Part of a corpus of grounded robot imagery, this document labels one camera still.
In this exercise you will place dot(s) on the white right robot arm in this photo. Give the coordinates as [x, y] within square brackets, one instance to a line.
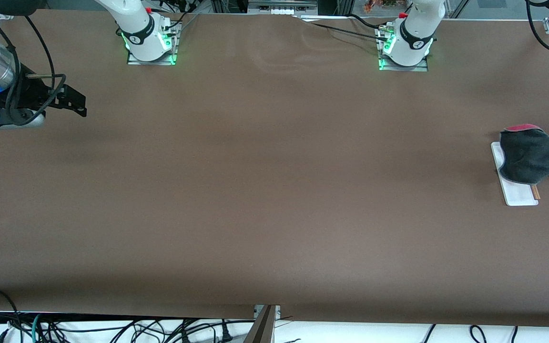
[136, 24]

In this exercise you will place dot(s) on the orange background decoration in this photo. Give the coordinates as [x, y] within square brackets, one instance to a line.
[384, 5]

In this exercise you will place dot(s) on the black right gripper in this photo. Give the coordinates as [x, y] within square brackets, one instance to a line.
[30, 94]

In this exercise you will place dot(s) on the metal table leg profile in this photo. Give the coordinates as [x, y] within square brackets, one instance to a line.
[261, 326]

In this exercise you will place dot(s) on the white rack base plate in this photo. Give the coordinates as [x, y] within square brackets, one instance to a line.
[520, 195]

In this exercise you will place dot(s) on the grey microfibre towel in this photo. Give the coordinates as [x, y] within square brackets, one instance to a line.
[532, 157]

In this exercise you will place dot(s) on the white power strip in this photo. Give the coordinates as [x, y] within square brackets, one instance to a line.
[281, 9]

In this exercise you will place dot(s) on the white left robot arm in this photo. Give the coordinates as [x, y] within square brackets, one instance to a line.
[415, 33]

